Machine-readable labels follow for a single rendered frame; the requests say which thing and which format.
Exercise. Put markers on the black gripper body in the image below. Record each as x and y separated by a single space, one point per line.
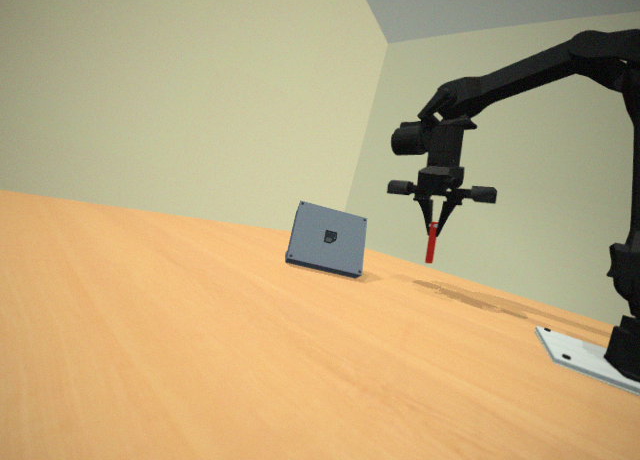
441 159

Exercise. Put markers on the grey sloped panel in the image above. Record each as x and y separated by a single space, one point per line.
327 240

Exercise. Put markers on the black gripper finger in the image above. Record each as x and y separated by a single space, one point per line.
427 209
447 208

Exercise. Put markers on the red peg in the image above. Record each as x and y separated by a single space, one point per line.
431 242

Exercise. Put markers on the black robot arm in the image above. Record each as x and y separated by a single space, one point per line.
592 54

